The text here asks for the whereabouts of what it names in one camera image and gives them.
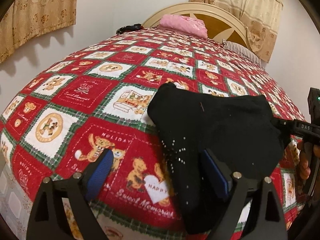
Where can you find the beige curtain behind headboard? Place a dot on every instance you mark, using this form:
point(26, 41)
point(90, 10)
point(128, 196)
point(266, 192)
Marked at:
point(261, 19)

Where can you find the person right hand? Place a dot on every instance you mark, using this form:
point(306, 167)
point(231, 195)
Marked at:
point(304, 169)

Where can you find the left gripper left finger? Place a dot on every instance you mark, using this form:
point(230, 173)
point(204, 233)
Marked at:
point(48, 219)

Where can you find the cream wooden headboard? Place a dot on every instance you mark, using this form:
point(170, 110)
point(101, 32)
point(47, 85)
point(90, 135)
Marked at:
point(221, 25)

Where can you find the red patchwork teddy blanket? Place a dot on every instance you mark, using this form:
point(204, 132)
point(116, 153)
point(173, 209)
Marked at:
point(97, 98)

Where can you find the black pants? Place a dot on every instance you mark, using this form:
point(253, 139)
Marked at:
point(197, 131)

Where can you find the pink folded cloth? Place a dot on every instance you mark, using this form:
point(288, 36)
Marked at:
point(184, 24)

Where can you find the striped pillow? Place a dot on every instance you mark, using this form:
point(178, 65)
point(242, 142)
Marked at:
point(242, 51)

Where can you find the small black item on bed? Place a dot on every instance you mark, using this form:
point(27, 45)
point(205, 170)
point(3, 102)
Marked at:
point(129, 28)

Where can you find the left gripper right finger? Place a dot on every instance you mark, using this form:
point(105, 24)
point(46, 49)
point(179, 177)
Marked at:
point(265, 218)

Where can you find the beige side window curtain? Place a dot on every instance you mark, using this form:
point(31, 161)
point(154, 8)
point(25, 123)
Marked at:
point(27, 19)

